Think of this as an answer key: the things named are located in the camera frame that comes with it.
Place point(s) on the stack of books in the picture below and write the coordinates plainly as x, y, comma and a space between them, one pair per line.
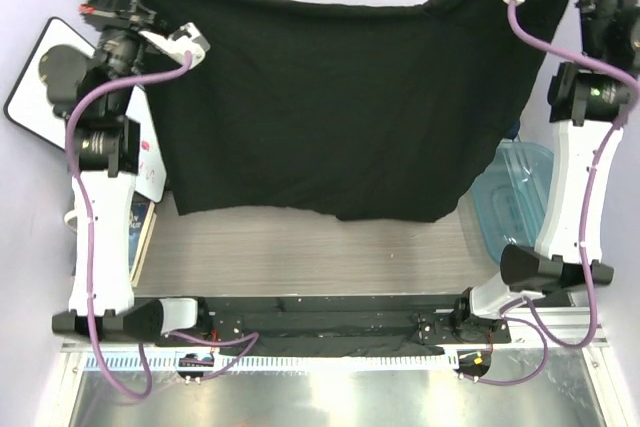
142, 220

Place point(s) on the aluminium rail frame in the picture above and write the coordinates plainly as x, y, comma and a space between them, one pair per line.
528, 374

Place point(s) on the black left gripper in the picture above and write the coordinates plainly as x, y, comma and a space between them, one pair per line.
116, 20

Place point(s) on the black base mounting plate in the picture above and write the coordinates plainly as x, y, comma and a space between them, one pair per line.
347, 326

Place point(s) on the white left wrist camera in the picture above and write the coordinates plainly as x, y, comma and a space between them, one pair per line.
186, 45

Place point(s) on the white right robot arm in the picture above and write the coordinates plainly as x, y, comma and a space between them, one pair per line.
590, 97

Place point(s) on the black printed t-shirt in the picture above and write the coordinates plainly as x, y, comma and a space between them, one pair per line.
351, 111

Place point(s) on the white mug orange inside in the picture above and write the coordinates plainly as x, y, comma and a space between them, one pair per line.
70, 220

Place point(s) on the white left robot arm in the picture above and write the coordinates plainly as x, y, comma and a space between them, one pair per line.
91, 94

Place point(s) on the blue transparent plastic bin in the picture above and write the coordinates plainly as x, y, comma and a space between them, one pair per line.
510, 197

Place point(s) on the whiteboard with red writing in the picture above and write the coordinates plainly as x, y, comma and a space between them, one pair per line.
28, 108

